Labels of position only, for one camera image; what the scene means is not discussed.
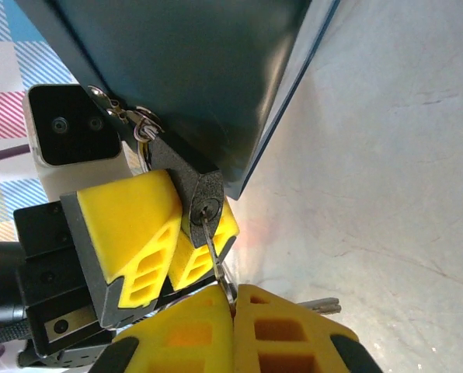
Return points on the silver box latch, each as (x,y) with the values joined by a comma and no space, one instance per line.
(115,109)

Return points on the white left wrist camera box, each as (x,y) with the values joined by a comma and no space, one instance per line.
(72,132)

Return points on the dark grey padlock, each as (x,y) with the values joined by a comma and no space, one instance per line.
(204,186)

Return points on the small silver key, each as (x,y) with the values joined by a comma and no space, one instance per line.
(321,305)
(212,248)

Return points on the blue starry night tin box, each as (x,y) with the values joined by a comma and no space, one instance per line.
(185,70)

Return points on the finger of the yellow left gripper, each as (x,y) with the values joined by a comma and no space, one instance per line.
(122,225)
(192,268)

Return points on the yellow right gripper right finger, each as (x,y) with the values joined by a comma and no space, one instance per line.
(293,342)

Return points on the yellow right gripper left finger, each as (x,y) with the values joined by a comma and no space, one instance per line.
(185,342)

